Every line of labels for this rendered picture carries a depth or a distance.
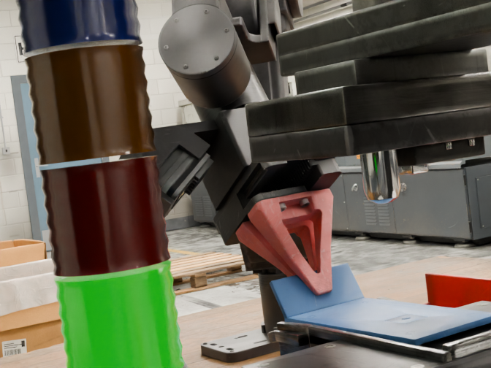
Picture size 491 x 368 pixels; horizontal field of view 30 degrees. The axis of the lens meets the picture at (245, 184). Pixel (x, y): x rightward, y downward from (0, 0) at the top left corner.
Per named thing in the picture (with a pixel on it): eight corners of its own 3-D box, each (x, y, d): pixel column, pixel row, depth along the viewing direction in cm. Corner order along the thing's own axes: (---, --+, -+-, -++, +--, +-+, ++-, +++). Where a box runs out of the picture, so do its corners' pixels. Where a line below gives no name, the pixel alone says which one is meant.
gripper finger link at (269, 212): (299, 290, 64) (246, 177, 67) (260, 331, 69) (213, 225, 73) (374, 270, 67) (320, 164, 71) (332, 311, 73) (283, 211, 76)
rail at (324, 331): (318, 360, 62) (313, 323, 62) (456, 396, 51) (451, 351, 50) (311, 362, 62) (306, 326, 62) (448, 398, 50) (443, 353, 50)
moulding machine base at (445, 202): (191, 227, 1215) (182, 155, 1210) (259, 216, 1261) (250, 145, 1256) (470, 250, 724) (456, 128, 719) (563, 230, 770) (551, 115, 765)
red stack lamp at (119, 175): (142, 252, 32) (129, 158, 32) (191, 258, 29) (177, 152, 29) (37, 271, 30) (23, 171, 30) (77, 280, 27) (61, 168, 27)
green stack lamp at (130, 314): (155, 350, 32) (142, 256, 32) (204, 366, 29) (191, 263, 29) (52, 375, 31) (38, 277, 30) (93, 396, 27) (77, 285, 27)
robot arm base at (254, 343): (379, 250, 100) (341, 247, 106) (221, 285, 90) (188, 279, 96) (387, 321, 101) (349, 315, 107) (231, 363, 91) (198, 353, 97)
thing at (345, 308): (351, 301, 70) (345, 262, 70) (500, 319, 57) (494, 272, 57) (274, 320, 67) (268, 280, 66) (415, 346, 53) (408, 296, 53)
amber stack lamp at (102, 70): (128, 153, 32) (116, 58, 32) (176, 147, 29) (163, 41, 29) (23, 167, 30) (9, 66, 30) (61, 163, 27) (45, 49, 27)
